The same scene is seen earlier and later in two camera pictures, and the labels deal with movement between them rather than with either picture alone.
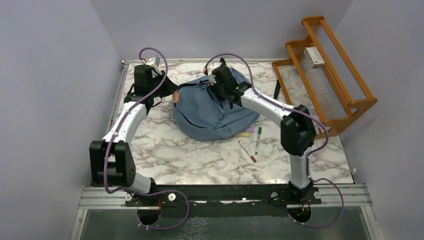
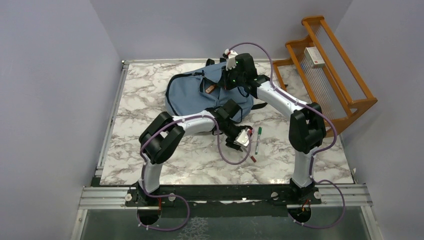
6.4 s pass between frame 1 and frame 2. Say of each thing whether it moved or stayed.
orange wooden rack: stayed
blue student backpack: moved
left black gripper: moved
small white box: stayed
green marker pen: stayed
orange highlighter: moved
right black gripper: moved
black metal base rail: stayed
